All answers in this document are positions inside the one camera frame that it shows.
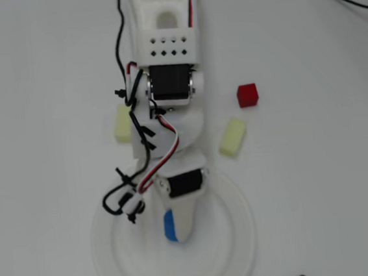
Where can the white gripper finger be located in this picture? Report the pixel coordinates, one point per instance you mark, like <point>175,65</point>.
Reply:
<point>185,219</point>

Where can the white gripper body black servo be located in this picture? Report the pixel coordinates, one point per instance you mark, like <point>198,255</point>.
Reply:
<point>183,185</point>

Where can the blue cylinder block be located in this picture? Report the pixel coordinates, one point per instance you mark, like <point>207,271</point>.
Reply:
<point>168,226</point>

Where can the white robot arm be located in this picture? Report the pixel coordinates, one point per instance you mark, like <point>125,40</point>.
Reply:
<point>162,13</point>

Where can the pale yellow rectangular block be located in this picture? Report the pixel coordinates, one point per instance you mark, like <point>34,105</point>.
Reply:
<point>232,137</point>
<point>121,126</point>

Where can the red cube block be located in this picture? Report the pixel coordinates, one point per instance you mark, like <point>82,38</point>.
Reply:
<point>247,96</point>

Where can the white round plate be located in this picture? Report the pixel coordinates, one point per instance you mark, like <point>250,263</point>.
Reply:
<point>226,238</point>

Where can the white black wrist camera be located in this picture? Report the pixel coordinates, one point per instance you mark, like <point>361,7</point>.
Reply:
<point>132,203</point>

